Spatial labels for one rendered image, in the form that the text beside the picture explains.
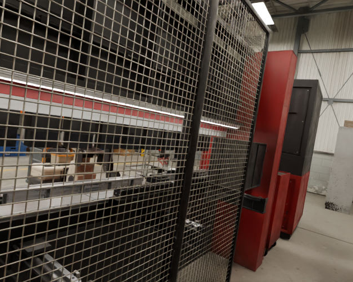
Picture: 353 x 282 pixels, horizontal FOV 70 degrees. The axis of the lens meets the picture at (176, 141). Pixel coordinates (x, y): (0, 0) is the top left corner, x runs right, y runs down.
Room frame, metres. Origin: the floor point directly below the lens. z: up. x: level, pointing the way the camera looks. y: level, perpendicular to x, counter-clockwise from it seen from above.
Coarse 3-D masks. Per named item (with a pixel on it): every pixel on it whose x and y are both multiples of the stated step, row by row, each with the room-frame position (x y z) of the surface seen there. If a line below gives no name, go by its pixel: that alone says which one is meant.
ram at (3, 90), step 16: (0, 80) 1.06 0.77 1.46; (16, 96) 1.11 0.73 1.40; (32, 96) 1.16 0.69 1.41; (48, 96) 1.22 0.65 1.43; (64, 96) 1.29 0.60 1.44; (80, 96) 1.36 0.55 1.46; (48, 112) 1.23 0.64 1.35; (64, 112) 1.30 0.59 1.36; (80, 112) 1.37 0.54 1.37; (112, 112) 1.54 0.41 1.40; (128, 112) 1.65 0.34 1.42; (160, 112) 1.90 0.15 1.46; (160, 128) 1.92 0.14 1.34; (176, 128) 2.09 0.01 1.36; (208, 128) 2.52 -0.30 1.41; (224, 128) 2.80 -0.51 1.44
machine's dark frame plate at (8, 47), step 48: (0, 0) 0.93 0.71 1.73; (48, 0) 1.13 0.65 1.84; (144, 0) 1.57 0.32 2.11; (192, 0) 1.80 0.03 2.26; (0, 48) 1.00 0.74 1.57; (48, 48) 1.15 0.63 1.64; (96, 48) 1.34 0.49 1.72; (144, 48) 1.58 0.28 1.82; (240, 48) 2.61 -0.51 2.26; (144, 96) 1.55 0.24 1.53
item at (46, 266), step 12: (36, 240) 0.90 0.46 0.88; (0, 252) 0.97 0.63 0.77; (12, 252) 0.88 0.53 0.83; (24, 252) 0.83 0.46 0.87; (36, 252) 0.84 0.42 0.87; (0, 264) 0.94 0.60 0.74; (12, 264) 0.90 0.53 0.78; (24, 264) 0.83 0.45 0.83; (36, 264) 0.80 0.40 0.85; (48, 264) 0.82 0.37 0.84; (60, 264) 0.82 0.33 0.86; (12, 276) 0.87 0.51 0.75; (24, 276) 0.84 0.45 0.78; (48, 276) 0.77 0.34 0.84; (60, 276) 0.78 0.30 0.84; (72, 276) 0.76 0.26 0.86
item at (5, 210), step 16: (96, 192) 1.24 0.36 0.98; (112, 192) 1.28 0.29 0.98; (0, 208) 0.89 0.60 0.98; (16, 208) 0.91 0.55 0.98; (32, 208) 0.93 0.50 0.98; (48, 208) 0.95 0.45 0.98; (64, 208) 1.00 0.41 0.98; (80, 208) 1.05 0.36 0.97; (0, 224) 0.81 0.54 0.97; (16, 224) 0.85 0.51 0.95; (32, 224) 0.89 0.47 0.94; (64, 224) 1.00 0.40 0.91; (80, 224) 1.05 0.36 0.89; (0, 240) 0.81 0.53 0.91; (16, 240) 0.85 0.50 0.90
